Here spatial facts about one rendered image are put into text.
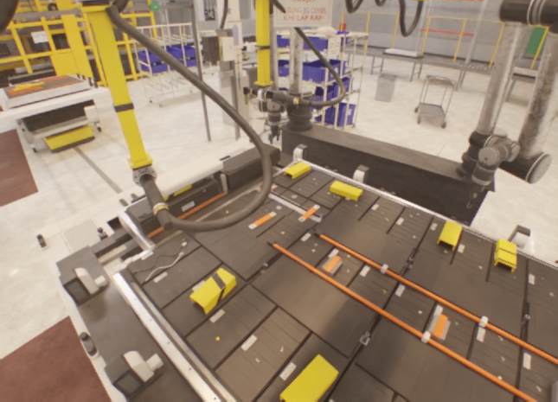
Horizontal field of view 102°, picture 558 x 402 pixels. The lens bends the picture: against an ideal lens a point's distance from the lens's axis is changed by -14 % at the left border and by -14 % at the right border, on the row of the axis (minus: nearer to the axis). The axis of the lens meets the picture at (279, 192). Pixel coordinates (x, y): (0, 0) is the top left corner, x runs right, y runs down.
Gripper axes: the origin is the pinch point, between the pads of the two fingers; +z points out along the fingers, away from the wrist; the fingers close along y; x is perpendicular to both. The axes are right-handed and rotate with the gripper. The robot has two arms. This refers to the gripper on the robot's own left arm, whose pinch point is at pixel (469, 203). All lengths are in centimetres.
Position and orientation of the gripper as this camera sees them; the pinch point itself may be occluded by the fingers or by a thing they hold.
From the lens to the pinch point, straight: 194.4
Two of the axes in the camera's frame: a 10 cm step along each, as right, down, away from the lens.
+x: -8.2, -3.3, 4.7
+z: 0.0, 8.2, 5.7
